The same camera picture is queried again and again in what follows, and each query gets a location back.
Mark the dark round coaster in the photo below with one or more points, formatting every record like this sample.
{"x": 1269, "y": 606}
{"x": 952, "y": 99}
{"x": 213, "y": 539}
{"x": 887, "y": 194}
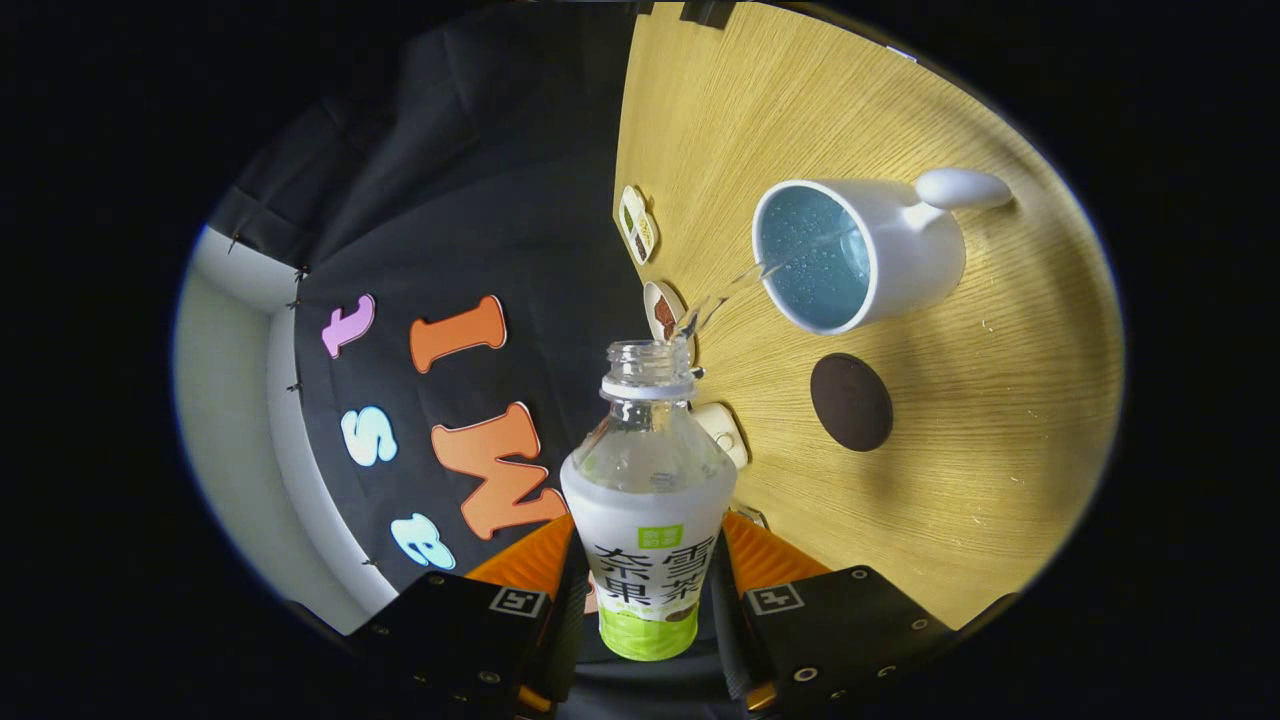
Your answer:
{"x": 850, "y": 400}

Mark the black backdrop cloth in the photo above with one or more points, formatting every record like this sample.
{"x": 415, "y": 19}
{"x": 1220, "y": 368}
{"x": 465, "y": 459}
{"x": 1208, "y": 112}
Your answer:
{"x": 480, "y": 200}

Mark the clear bottle white green label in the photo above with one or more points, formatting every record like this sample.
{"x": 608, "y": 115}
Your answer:
{"x": 650, "y": 520}

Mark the brown meat piece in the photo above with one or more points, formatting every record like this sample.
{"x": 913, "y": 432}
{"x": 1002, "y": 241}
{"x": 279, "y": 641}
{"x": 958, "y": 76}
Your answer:
{"x": 665, "y": 307}
{"x": 669, "y": 328}

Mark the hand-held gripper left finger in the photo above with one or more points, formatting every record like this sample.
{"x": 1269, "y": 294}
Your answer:
{"x": 570, "y": 650}

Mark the clear juice stream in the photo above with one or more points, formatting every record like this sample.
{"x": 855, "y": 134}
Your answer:
{"x": 728, "y": 290}

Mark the white divided condiment dish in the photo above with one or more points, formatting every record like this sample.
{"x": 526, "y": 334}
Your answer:
{"x": 637, "y": 225}

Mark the black table clamp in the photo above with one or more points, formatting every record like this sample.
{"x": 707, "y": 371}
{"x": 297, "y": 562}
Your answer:
{"x": 706, "y": 12}

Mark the white toaster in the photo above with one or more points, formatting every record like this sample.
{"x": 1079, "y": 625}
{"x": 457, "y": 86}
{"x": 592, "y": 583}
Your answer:
{"x": 722, "y": 430}

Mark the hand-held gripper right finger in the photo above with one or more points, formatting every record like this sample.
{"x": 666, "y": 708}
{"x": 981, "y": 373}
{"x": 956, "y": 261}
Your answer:
{"x": 735, "y": 640}

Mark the wooden table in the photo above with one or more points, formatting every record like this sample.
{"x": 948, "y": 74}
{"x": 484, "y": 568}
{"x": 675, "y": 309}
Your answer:
{"x": 1000, "y": 400}

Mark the white round plate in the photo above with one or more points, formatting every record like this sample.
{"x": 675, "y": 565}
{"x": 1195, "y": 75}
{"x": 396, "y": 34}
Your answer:
{"x": 652, "y": 298}

